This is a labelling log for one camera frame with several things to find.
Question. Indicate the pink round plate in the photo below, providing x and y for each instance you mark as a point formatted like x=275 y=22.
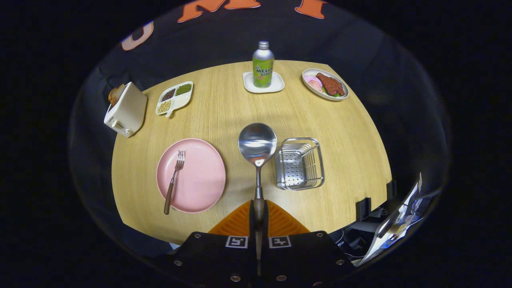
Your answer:
x=200 y=180

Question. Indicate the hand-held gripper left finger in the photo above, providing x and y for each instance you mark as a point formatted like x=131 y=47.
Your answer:
x=252 y=218

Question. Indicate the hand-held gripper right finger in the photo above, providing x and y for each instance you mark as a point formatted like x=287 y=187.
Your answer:
x=266 y=218

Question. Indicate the white square coaster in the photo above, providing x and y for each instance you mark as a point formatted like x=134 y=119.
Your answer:
x=250 y=86

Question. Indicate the green soda bottle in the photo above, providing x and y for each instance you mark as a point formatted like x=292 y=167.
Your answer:
x=263 y=68

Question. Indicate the large metal serving spoon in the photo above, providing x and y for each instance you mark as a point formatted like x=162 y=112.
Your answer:
x=257 y=142

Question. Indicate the black table clamp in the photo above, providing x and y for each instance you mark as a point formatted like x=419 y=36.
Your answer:
x=391 y=190
x=363 y=208

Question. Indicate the toasted bread slice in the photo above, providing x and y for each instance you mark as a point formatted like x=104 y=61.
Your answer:
x=115 y=94

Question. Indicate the white toaster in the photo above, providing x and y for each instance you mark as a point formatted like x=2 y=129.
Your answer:
x=128 y=110

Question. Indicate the red meat patty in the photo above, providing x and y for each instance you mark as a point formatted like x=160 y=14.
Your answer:
x=330 y=84

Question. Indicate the pink ham slices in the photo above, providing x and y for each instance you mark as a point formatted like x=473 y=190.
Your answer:
x=313 y=82

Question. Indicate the white oval plate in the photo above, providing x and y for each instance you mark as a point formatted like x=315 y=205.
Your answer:
x=311 y=91

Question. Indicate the white divided snack dish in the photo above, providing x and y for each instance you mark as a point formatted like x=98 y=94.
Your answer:
x=182 y=100

